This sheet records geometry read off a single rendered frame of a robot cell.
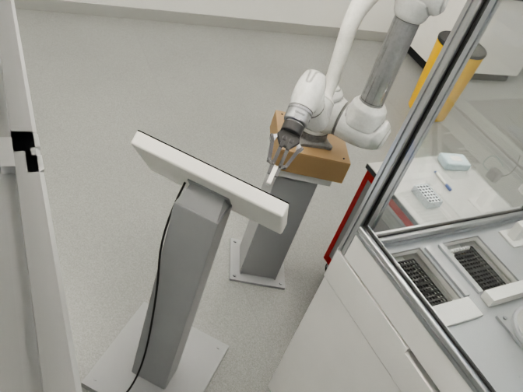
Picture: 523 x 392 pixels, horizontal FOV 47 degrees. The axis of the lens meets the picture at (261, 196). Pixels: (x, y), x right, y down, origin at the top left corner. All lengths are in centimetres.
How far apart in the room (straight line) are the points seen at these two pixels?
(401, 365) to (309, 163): 103
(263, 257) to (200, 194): 122
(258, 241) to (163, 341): 84
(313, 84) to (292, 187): 78
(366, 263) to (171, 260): 66
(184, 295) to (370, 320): 65
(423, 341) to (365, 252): 34
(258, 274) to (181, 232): 125
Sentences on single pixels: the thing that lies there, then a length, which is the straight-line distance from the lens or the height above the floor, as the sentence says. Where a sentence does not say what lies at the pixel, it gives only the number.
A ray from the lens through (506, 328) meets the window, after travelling 169.
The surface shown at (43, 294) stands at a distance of 32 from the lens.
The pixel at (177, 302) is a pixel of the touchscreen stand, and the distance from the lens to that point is 222.
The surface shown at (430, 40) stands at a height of 29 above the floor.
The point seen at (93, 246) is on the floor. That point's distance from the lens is 315.
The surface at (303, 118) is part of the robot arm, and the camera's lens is 208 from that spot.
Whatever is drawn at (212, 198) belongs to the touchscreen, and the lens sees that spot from 192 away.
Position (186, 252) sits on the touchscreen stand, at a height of 84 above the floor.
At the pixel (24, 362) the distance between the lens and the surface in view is 30.
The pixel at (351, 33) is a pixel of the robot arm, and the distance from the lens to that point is 228.
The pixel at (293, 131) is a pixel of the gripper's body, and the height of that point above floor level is 121.
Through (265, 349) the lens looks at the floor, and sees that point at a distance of 294.
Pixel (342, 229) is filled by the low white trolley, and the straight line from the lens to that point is 316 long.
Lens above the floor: 230
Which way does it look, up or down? 39 degrees down
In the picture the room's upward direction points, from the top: 20 degrees clockwise
